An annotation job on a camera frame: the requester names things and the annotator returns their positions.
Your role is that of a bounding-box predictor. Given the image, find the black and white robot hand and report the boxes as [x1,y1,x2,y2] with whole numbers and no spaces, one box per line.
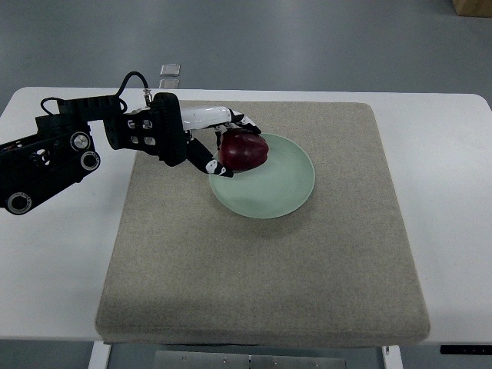
[181,106,261,178]

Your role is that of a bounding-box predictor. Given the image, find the red apple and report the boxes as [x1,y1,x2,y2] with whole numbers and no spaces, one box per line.
[218,129,269,171]

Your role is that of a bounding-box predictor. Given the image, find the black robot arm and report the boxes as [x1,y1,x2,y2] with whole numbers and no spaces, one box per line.
[1,85,187,215]

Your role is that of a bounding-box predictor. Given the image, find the lower metal floor plate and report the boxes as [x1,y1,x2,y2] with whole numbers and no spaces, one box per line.
[159,78,180,89]

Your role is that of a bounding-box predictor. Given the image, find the light green plate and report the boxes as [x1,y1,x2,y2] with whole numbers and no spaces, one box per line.
[209,134,315,219]

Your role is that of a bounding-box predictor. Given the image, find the beige fabric cushion mat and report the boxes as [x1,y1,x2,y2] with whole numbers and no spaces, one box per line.
[95,101,431,347]

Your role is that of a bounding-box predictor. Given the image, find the white table leg left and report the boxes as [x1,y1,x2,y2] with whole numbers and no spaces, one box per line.
[88,341,111,369]

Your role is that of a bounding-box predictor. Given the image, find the white table leg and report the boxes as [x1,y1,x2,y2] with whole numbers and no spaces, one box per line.
[381,345,404,369]
[88,341,111,369]

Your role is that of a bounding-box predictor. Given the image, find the cardboard box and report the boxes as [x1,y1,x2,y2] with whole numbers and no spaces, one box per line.
[452,0,492,18]

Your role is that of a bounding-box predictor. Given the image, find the white table leg right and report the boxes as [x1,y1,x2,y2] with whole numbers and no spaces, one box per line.
[381,345,404,369]

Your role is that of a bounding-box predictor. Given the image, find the black table control panel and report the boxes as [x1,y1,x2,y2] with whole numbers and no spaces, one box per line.
[440,345,492,356]

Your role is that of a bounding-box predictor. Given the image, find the grey metal base plate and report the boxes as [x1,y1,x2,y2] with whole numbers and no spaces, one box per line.
[154,351,347,369]

